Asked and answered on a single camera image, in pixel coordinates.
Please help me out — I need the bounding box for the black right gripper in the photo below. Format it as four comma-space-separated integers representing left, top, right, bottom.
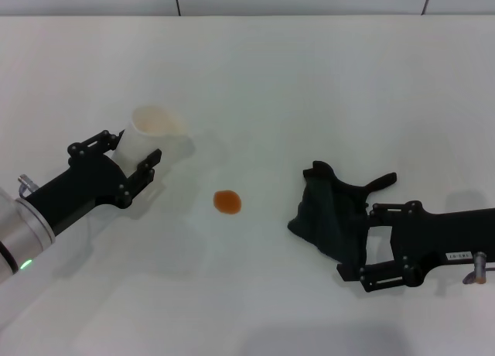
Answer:
335, 200, 495, 294

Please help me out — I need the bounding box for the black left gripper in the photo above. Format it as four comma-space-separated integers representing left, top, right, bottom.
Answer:
22, 129, 163, 238

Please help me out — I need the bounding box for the white paper cup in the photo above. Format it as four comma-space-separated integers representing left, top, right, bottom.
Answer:
114, 105, 190, 177

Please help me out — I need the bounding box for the dark blue rag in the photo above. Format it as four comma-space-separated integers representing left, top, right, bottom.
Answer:
287, 160, 398, 274

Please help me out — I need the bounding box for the brown water stain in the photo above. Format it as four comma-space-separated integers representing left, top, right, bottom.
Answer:
213, 190, 244, 216

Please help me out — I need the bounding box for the grey left gripper cable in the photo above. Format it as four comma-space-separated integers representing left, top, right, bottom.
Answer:
18, 173, 39, 197

